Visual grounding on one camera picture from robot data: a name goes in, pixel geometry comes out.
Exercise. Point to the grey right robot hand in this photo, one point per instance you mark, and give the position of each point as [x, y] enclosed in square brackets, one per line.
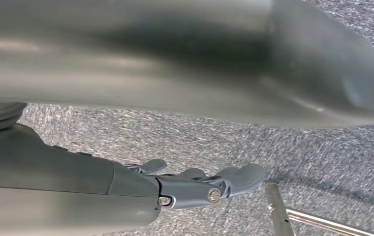
[76, 195]

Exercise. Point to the steel workbench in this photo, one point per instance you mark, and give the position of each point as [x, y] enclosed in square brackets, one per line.
[278, 211]

